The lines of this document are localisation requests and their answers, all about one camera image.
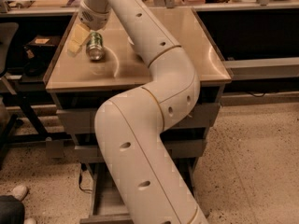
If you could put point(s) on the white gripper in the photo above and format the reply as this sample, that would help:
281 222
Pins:
92 19

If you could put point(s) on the green soda can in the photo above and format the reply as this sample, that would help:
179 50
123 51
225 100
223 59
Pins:
95 48

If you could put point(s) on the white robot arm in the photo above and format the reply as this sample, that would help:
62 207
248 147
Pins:
128 126

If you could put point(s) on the grey drawer cabinet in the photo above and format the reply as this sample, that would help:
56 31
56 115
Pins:
78 83

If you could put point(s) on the top drawer front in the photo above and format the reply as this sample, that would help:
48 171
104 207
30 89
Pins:
79 121

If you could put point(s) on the open bottom drawer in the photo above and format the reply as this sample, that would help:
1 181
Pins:
107 206

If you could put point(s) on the black box with label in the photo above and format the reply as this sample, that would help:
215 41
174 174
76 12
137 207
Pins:
43 46

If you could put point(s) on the white ceramic bowl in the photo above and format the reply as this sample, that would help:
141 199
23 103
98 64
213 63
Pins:
131 43

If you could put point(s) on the black office chair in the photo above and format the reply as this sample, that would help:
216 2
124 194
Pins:
7 32

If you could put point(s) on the white shoe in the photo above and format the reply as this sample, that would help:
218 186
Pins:
20 192

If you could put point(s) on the dark trouser leg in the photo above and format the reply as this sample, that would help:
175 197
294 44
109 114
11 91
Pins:
11 210

